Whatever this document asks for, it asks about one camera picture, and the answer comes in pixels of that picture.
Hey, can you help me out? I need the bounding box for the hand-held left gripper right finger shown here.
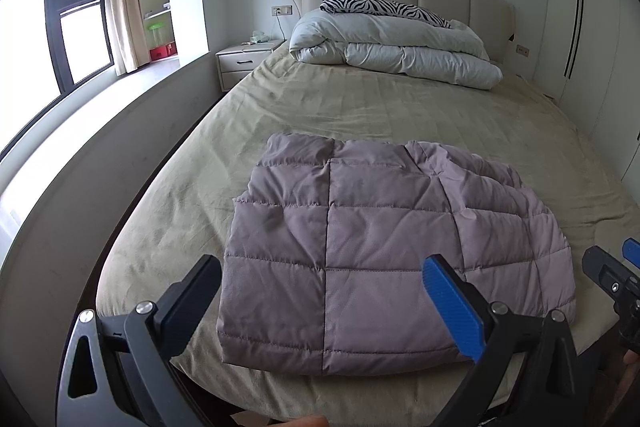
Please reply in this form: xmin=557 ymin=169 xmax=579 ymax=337
xmin=421 ymin=254 xmax=583 ymax=427

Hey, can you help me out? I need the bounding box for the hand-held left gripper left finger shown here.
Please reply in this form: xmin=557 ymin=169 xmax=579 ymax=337
xmin=55 ymin=254 xmax=223 ymax=427

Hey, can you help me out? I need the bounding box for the mauve quilted puffer jacket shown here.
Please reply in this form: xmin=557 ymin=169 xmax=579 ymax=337
xmin=216 ymin=132 xmax=577 ymax=377

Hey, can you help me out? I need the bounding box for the person's right forearm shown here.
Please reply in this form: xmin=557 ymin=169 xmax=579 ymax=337
xmin=602 ymin=349 xmax=640 ymax=427

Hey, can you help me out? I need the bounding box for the bed with beige sheet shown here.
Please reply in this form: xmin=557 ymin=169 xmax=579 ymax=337
xmin=95 ymin=39 xmax=633 ymax=423

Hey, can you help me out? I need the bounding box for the white nightstand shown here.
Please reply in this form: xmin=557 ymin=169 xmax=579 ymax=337
xmin=215 ymin=38 xmax=289 ymax=92

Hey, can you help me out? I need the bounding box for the red box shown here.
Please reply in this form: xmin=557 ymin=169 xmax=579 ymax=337
xmin=149 ymin=42 xmax=178 ymax=62

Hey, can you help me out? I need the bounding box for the white wardrobe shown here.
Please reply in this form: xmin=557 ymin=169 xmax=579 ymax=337
xmin=545 ymin=0 xmax=640 ymax=180

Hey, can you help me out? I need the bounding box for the white folded duvet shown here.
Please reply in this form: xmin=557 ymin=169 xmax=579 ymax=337
xmin=289 ymin=8 xmax=504 ymax=90

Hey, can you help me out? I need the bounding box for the green plastic container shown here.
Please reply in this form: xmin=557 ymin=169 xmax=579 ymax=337
xmin=146 ymin=22 xmax=167 ymax=50

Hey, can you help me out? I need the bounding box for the black framed window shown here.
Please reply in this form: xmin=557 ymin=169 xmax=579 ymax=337
xmin=0 ymin=0 xmax=117 ymax=158

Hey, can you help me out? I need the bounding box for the zebra print pillow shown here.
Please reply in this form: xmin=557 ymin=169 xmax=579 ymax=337
xmin=320 ymin=0 xmax=452 ymax=29

